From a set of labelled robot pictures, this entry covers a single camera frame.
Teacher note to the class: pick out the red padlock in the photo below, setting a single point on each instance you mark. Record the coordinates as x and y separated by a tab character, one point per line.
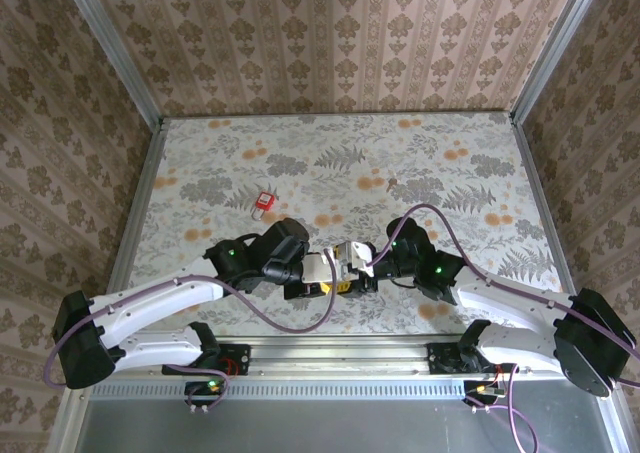
263	201

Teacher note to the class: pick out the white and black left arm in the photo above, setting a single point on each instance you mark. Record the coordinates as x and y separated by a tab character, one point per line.
150	293

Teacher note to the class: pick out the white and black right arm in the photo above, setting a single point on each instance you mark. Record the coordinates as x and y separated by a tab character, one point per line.
510	298

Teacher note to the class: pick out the perforated metal strip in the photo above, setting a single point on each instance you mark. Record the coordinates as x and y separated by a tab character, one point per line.
325	388

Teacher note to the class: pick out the floral patterned tablecloth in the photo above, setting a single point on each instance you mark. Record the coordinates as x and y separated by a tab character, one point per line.
350	148

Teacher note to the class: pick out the grey metal sheet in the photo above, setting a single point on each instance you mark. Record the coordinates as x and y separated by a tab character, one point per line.
325	428

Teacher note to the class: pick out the small control board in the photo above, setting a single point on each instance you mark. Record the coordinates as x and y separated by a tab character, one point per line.
475	388
200	388

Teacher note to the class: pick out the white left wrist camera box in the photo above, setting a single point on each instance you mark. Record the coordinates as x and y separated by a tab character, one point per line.
317	268

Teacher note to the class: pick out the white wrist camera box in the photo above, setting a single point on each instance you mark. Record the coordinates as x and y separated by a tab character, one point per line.
357	255
317	268

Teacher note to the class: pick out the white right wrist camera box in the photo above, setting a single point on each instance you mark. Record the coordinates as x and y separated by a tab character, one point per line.
357	255

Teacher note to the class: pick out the aluminium front mounting rail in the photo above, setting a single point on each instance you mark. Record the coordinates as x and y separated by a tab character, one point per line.
325	358

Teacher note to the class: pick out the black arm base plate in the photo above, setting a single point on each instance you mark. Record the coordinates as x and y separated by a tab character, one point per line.
437	358
240	355

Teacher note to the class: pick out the aluminium table side rail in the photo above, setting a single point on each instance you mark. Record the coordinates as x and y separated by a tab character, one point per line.
145	193
540	193

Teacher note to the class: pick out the aluminium frame post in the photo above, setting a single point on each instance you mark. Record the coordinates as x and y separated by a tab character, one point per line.
115	53
555	48

